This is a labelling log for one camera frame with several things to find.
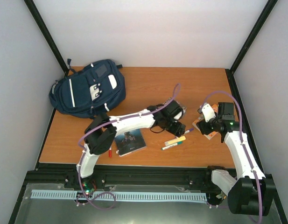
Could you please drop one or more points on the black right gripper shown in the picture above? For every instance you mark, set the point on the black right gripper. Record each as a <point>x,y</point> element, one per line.
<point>203,127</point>

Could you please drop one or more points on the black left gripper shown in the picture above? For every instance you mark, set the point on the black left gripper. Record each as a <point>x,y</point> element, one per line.
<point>178,129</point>

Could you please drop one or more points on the pink Taming Shrew book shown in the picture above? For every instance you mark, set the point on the pink Taming Shrew book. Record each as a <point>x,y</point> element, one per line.
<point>182,106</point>

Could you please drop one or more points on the navy blue student backpack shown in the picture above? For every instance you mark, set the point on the navy blue student backpack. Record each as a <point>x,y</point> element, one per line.
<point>99,87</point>

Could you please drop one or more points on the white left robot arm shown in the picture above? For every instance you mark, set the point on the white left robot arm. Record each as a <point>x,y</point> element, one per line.
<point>100,134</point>

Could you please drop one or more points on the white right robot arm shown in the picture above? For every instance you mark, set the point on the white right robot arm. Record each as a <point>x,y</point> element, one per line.
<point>250,192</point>

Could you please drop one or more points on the orange Treehouse book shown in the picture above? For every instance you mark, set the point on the orange Treehouse book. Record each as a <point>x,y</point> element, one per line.
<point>201,117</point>

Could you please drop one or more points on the yellow highlighter pen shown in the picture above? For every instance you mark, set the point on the yellow highlighter pen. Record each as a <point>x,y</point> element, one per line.
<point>175,140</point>

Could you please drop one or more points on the purple tipped white marker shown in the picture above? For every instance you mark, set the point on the purple tipped white marker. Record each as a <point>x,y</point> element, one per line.
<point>188,131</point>

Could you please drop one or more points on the green tipped white marker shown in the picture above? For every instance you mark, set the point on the green tipped white marker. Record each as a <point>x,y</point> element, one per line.
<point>172,145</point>

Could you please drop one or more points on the dark Wuthering Heights book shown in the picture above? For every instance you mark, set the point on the dark Wuthering Heights book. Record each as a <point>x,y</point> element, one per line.
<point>129,142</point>

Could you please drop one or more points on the red tipped white marker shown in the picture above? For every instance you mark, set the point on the red tipped white marker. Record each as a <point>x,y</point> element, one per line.
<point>110,152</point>

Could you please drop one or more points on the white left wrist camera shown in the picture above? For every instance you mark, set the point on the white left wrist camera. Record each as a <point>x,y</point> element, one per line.
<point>179,115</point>

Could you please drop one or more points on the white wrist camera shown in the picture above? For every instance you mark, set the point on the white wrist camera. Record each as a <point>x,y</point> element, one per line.
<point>179,115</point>
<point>207,112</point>

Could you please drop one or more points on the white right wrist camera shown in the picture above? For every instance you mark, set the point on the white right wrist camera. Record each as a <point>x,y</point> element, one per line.
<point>207,112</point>

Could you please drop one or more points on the black right frame post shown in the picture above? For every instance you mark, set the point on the black right frame post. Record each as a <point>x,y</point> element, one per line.
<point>269,6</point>

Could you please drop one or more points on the black frame post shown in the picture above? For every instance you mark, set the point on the black frame post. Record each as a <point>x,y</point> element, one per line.
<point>269,6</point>
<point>46,34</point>

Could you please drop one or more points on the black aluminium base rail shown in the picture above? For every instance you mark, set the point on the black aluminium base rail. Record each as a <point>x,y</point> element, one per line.
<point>103,175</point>

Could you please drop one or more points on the light blue slotted cable duct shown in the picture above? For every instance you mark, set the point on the light blue slotted cable duct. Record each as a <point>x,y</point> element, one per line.
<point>121,196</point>

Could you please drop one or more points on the black left frame post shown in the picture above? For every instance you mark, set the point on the black left frame post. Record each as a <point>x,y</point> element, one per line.
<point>46,34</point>

